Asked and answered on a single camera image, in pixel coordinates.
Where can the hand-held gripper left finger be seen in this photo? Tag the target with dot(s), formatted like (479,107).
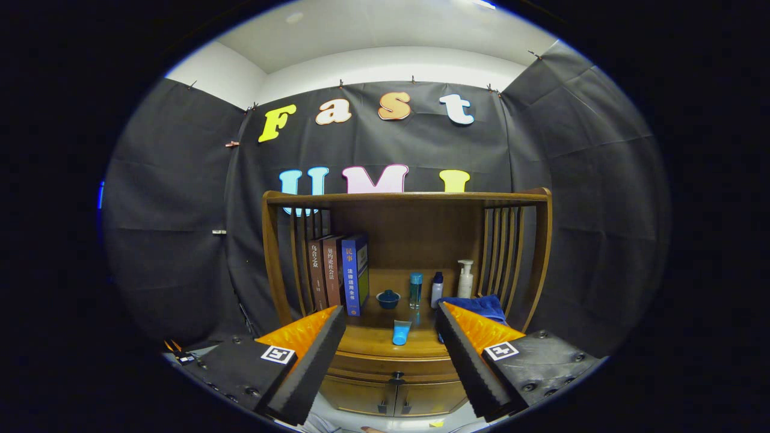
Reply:
(313,367)

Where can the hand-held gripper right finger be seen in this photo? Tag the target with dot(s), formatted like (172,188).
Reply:
(466,361)

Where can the wooden drawer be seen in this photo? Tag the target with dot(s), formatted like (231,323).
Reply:
(367,364)

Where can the blue cosmetic tube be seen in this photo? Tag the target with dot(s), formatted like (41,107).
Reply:
(401,332)

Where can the wooden cabinet door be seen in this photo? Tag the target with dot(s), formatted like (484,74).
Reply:
(430,398)
(355,397)

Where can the wooden countertop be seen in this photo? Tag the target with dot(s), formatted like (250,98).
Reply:
(373,340)

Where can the wooden cabinet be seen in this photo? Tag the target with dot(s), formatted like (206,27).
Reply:
(415,234)

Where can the blue folded towel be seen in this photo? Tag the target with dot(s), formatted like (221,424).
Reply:
(481,307)

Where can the white bottle blue cap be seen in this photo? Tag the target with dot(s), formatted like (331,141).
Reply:
(437,293)

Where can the white pump bottle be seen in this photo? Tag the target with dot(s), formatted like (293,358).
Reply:
(465,284)

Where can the clear blue bottle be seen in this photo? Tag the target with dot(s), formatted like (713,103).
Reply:
(415,291)

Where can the dark brown book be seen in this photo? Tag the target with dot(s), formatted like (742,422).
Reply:
(316,276)

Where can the reddish brown book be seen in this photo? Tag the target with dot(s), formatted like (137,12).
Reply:
(332,273)

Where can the blue book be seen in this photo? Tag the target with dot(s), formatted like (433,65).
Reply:
(351,276)

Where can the blue lidded teacup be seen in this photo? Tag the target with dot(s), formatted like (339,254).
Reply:
(388,299)

